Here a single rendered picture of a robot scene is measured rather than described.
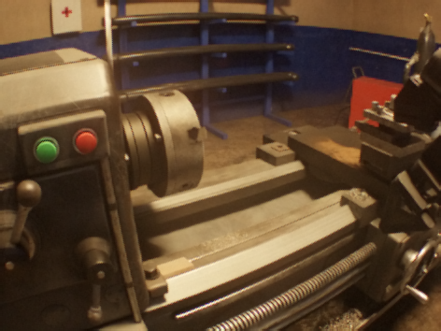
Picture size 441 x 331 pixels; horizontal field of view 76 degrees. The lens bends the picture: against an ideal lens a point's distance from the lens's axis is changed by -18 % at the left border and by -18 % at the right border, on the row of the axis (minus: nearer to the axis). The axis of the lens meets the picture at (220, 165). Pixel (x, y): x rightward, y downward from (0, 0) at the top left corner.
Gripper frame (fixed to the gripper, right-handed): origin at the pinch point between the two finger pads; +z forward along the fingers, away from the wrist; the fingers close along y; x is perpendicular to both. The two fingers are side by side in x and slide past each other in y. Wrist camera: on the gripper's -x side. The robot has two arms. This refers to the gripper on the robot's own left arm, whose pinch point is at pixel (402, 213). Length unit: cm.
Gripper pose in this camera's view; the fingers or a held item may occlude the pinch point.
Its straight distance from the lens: 46.2
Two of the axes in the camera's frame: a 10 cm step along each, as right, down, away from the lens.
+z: -2.8, 6.1, 7.4
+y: -8.2, 2.4, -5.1
